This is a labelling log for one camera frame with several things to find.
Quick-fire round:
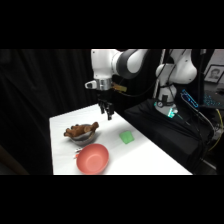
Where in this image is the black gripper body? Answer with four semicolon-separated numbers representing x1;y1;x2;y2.
96;89;116;108

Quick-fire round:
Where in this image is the green triangle block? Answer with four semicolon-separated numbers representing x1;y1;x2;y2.
119;130;135;145

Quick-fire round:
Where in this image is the silver metal bowl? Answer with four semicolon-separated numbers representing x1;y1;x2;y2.
69;124;99;146

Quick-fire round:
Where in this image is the pink bowl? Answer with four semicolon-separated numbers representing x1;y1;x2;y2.
75;143;110;175

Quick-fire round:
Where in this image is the brown plush toy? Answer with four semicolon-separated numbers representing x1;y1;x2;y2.
63;121;100;138

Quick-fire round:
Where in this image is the small red white object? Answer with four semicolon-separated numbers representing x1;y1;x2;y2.
73;147;84;160

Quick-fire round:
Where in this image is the black covered robot stand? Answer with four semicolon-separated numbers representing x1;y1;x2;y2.
123;98;215;176

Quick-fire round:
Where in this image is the small green light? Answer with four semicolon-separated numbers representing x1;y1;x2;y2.
166;108;178;120

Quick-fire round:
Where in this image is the black curtain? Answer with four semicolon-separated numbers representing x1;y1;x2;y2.
0;49;162;176

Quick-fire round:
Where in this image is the teal lit keyboard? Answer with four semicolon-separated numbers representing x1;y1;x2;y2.
202;93;224;110

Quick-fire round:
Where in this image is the framed portrait picture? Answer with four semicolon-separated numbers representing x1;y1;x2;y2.
203;64;224;84

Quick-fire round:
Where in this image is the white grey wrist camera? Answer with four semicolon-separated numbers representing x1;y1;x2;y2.
84;80;98;90

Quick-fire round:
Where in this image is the yellow cable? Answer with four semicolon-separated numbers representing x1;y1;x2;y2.
207;108;224;153

